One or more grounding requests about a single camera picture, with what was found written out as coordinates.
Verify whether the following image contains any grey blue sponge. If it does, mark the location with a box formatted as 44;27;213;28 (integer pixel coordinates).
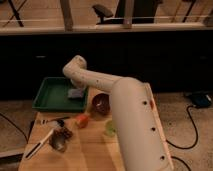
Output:
68;89;84;99

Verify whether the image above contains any green plastic tray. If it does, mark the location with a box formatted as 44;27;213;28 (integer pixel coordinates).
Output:
32;77;88;113

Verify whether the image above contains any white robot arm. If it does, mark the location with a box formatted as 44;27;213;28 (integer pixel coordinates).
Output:
63;55;174;171

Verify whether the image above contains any dark brown bowl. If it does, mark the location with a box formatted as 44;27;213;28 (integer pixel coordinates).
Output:
92;93;110;115

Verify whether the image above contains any orange red tomato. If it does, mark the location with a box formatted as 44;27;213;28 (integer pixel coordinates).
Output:
76;114;89;128

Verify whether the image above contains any small green cup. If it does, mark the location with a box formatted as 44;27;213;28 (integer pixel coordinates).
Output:
105;120;116;137

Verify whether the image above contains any black office chair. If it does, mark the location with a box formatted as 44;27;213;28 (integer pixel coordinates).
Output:
91;0;161;25

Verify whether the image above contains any dark blue box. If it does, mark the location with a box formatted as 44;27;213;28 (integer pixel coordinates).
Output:
189;93;212;108

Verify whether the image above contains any black handled fork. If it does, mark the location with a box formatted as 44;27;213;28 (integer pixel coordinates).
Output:
35;117;70;125

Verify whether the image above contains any black power cable right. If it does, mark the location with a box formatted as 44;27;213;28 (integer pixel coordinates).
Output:
165;104;200;171

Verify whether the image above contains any white handled knife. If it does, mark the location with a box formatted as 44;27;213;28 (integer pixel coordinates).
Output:
25;129;54;159

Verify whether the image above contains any black floor cable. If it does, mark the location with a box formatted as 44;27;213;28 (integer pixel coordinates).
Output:
0;112;30;144

